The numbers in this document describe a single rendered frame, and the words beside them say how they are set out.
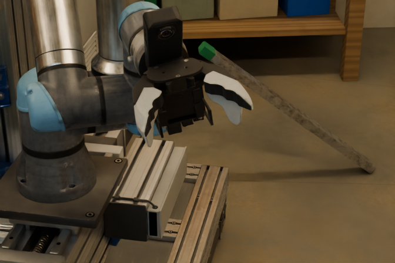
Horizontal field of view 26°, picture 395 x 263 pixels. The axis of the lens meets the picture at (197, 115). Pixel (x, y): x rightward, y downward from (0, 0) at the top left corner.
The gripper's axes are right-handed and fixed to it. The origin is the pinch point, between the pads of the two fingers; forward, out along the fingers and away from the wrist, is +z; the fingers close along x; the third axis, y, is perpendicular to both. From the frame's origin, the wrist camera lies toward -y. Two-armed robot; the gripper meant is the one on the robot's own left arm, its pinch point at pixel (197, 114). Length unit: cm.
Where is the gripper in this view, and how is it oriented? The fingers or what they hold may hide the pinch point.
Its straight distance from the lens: 99.8
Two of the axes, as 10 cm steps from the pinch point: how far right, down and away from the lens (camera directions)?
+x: -9.6, 2.4, -1.6
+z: 2.5, 4.6, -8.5
